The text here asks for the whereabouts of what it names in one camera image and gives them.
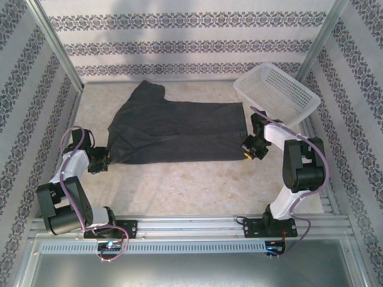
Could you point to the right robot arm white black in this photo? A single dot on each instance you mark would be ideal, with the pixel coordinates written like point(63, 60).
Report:
point(308, 176)

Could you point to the dark grey trousers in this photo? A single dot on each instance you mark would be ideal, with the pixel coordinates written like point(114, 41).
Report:
point(179, 128)

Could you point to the right controller board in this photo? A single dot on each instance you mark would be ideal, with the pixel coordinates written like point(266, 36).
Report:
point(275, 246)

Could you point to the controller board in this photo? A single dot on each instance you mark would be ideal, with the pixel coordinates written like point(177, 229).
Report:
point(110, 246)
point(275, 246)

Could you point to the left controller board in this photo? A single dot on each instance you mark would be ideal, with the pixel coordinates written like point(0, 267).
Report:
point(110, 246)

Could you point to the aluminium frame post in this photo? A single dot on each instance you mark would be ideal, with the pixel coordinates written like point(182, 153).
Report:
point(320, 42)
point(57, 45)

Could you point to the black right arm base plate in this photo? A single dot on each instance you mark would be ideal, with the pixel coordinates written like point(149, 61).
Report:
point(252, 228)

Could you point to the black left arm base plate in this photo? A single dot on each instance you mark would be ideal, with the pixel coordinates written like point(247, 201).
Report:
point(130, 228)

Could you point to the aluminium mounting rail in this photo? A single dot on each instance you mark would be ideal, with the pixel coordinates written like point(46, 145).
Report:
point(191, 227)

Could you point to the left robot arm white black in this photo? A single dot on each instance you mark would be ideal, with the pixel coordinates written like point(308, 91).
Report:
point(57, 221)

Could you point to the white perforated plastic basket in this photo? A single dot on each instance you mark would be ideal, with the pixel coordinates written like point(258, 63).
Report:
point(284, 92)

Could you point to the aluminium side rail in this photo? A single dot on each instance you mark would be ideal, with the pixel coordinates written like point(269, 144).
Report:
point(327, 203)

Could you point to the grey metal sheet panel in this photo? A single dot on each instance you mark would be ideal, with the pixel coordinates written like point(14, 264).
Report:
point(191, 270)

